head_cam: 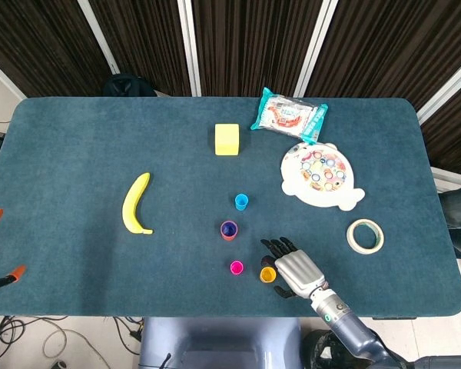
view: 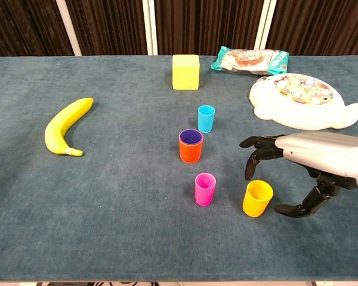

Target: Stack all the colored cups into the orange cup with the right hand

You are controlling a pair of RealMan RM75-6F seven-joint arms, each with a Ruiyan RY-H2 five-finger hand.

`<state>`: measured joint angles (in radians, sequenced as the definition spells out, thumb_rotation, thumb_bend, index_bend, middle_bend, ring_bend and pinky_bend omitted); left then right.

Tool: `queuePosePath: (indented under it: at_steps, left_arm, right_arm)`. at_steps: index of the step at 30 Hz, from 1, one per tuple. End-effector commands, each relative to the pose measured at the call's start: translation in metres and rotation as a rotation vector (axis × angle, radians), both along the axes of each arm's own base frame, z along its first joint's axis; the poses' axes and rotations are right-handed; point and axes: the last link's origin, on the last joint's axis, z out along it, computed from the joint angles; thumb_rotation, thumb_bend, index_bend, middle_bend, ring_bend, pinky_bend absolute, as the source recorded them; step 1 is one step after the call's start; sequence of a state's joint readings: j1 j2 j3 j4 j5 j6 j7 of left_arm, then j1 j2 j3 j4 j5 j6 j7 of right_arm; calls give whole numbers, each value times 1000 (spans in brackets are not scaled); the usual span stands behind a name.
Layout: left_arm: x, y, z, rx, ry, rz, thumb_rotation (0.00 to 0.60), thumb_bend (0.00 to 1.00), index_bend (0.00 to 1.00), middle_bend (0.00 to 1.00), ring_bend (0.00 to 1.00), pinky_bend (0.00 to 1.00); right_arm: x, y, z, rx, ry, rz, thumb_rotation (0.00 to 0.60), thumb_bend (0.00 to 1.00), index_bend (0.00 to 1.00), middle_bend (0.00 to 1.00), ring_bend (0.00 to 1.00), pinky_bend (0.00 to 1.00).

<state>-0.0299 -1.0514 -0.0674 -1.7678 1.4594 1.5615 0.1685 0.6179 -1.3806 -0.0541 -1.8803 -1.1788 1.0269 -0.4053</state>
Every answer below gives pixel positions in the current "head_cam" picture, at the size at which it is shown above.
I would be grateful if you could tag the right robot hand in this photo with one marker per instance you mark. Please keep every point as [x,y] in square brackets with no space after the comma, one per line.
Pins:
[299,273]

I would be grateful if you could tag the yellow plastic cup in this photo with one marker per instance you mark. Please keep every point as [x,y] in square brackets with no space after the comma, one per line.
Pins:
[267,274]

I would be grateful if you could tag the pink plastic cup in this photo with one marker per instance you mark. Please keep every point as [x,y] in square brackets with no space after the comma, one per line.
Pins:
[236,268]

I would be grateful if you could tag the purple plastic cup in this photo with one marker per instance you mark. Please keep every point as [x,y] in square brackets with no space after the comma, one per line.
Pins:
[229,229]

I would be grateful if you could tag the blue plastic cup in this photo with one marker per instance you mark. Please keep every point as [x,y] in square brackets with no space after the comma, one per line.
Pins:
[241,203]

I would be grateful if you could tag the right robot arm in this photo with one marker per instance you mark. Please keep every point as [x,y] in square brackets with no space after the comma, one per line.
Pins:
[345,326]

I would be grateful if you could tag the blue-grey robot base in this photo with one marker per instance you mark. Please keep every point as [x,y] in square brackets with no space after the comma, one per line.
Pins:
[215,338]

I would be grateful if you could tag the beige masking tape roll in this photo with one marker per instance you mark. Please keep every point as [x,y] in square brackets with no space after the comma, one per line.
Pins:
[350,237]

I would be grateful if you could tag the orange plastic cup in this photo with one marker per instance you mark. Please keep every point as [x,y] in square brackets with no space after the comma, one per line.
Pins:
[228,238]

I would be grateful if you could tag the black bin bag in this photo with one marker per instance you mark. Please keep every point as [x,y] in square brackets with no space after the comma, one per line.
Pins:
[322,353]

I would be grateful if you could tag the white fish toy board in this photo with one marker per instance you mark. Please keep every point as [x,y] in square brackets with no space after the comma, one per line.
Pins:
[319,177]

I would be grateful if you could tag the teal table cloth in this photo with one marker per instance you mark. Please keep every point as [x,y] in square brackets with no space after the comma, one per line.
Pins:
[100,269]

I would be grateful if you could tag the yellow toy banana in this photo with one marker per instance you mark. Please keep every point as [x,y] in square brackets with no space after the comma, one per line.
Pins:
[130,207]

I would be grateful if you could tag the yellow cube block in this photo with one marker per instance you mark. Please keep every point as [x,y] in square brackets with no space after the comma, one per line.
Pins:
[226,140]

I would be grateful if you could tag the teal snack packet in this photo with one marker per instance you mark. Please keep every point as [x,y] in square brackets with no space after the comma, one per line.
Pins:
[288,115]

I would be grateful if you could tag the dark brown partition panel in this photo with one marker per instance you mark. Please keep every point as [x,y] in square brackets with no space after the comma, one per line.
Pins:
[453,138]
[38,42]
[253,42]
[146,38]
[392,46]

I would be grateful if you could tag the black backpack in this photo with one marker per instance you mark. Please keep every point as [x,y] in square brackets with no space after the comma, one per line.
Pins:
[128,86]

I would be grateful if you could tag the white partition frame post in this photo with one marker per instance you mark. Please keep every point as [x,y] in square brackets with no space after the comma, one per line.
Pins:
[190,46]
[315,50]
[445,92]
[5,78]
[98,36]

